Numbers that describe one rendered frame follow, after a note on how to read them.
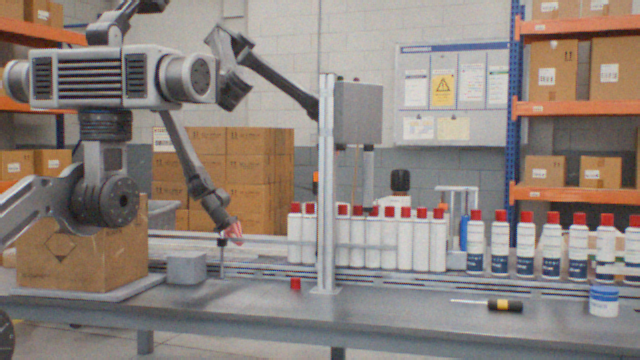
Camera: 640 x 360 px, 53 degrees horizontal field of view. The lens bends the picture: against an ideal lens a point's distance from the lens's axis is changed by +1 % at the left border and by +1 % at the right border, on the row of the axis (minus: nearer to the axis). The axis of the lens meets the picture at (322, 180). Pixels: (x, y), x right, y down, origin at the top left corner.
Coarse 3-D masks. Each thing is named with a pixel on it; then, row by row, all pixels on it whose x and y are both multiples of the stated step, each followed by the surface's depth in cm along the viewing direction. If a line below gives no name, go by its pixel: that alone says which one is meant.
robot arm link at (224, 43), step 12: (216, 24) 203; (216, 36) 199; (228, 36) 203; (216, 48) 194; (228, 48) 195; (240, 48) 209; (228, 60) 186; (228, 72) 175; (240, 72) 176; (240, 84) 173; (252, 84) 176; (228, 108) 176
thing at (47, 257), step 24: (144, 216) 205; (24, 240) 191; (48, 240) 189; (72, 240) 187; (96, 240) 185; (120, 240) 192; (144, 240) 205; (24, 264) 192; (48, 264) 189; (72, 264) 187; (96, 264) 185; (120, 264) 192; (144, 264) 206; (48, 288) 190; (72, 288) 188; (96, 288) 186
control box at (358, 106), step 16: (336, 96) 192; (352, 96) 192; (368, 96) 197; (336, 112) 193; (352, 112) 193; (368, 112) 197; (336, 128) 193; (352, 128) 193; (368, 128) 198; (336, 144) 194; (352, 144) 194; (368, 144) 198
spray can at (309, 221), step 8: (312, 208) 213; (304, 216) 213; (312, 216) 212; (304, 224) 213; (312, 224) 212; (304, 232) 213; (312, 232) 212; (304, 240) 213; (312, 240) 213; (304, 248) 213; (312, 248) 213; (304, 256) 213; (312, 256) 213; (312, 264) 213
